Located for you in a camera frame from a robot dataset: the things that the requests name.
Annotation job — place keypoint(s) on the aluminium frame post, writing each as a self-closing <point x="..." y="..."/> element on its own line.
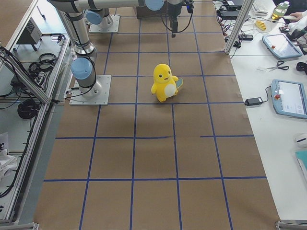
<point x="238" y="24"/>

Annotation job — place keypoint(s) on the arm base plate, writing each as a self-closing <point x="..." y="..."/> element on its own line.
<point x="98" y="95"/>
<point x="95" y="29"/>

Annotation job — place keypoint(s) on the crumpled white cloth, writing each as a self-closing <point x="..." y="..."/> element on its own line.
<point x="8" y="162"/>

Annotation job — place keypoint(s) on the blue teach pendant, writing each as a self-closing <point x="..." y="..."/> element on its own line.
<point x="289" y="98"/>
<point x="281" y="46"/>

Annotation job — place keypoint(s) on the yellow banana toy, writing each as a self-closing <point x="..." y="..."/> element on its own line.
<point x="261" y="25"/>

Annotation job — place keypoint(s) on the grey metal control box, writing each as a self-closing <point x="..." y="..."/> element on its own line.
<point x="31" y="35"/>

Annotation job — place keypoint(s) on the black handled scissors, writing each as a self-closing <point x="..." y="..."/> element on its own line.
<point x="279" y="65"/>

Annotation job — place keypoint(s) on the black power adapter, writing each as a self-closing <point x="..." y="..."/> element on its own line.
<point x="253" y="101"/>

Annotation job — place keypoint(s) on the yellow liquid bottle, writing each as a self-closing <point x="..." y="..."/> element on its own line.
<point x="280" y="10"/>

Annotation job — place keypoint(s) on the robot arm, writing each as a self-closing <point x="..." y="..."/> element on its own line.
<point x="100" y="17"/>
<point x="74" y="17"/>

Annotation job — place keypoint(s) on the yellow plush dinosaur toy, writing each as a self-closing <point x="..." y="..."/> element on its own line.
<point x="165" y="85"/>

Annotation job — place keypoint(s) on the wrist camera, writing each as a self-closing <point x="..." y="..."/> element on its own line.
<point x="189" y="5"/>

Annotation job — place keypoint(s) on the far blue teach pendant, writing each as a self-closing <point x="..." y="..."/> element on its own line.
<point x="281" y="46"/>

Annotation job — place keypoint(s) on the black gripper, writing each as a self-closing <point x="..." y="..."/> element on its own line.
<point x="173" y="10"/>

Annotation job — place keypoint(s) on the near blue teach pendant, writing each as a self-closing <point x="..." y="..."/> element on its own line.
<point x="289" y="98"/>

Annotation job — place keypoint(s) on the teal notebook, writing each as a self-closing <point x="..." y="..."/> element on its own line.
<point x="301" y="157"/>

